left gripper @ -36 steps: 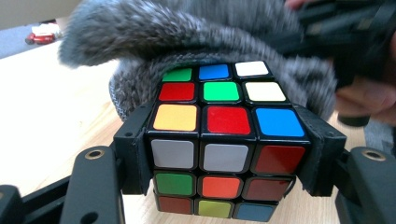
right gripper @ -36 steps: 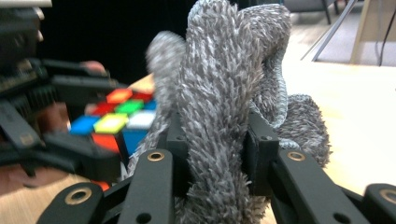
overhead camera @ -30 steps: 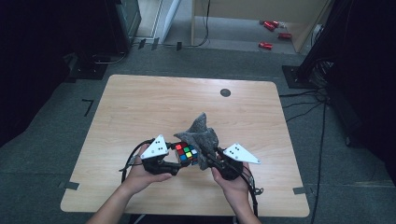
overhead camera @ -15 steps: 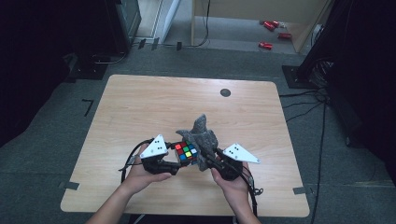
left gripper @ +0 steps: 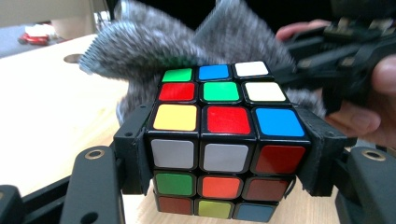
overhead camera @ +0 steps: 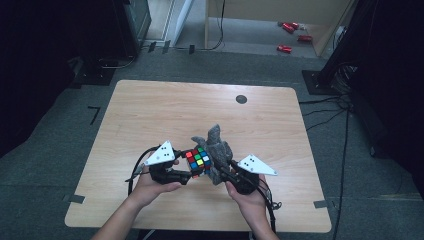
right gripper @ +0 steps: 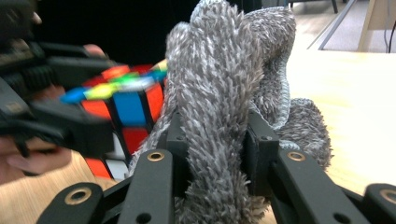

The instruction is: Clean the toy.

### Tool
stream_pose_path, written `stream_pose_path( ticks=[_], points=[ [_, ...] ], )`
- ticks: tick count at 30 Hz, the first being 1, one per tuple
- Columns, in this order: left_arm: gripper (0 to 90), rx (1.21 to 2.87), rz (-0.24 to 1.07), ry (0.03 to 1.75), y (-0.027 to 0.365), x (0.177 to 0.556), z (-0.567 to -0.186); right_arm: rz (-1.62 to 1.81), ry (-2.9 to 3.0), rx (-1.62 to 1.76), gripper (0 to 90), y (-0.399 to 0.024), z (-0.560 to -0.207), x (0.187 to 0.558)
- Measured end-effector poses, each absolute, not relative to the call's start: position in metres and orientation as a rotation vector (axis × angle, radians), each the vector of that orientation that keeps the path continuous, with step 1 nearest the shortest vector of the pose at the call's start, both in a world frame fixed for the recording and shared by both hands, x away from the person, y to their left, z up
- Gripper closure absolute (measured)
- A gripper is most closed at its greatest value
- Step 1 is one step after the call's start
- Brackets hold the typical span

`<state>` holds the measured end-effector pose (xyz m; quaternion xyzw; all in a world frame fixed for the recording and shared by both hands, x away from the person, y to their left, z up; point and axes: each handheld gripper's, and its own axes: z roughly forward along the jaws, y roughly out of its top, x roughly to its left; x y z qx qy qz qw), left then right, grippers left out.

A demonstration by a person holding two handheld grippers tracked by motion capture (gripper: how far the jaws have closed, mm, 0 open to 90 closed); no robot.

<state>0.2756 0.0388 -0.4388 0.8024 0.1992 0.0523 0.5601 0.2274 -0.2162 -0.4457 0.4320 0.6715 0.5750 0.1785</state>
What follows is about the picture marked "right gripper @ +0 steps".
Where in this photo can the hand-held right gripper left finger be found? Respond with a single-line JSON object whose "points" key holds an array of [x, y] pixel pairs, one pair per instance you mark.
{"points": [[179, 137]]}

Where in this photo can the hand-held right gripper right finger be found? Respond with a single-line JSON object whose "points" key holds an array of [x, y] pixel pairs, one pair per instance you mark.
{"points": [[261, 146]]}

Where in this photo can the multicoloured puzzle cube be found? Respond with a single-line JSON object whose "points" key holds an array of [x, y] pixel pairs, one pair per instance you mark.
{"points": [[129, 109]]}

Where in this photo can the grey fluffy cloth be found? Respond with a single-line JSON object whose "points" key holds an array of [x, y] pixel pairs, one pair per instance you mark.
{"points": [[214, 77]]}

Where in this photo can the dark chair base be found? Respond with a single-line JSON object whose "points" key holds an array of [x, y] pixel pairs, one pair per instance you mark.
{"points": [[334, 6]]}

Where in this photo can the grey metal rail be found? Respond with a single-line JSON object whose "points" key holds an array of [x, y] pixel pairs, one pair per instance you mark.
{"points": [[333, 26]]}

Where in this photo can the light wooden furniture frame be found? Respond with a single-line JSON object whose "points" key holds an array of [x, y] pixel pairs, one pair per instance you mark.
{"points": [[372, 25]]}

